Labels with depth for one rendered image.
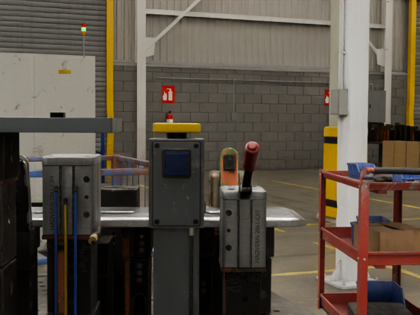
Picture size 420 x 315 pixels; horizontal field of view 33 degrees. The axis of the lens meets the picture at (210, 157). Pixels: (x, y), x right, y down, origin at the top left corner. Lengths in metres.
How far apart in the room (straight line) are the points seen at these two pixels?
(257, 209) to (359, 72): 4.06
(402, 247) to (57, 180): 2.38
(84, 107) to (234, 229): 8.33
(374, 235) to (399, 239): 0.11
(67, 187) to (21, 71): 8.19
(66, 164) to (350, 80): 4.10
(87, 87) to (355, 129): 5.03
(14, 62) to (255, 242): 8.27
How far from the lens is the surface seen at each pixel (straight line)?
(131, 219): 1.16
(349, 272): 5.14
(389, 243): 3.22
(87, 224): 1.05
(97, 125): 0.84
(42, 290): 2.00
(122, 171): 3.18
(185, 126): 0.88
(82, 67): 9.35
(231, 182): 1.37
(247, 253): 1.06
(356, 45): 5.07
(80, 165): 1.04
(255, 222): 1.05
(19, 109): 9.20
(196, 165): 0.87
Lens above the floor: 1.16
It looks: 3 degrees down
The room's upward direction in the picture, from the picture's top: straight up
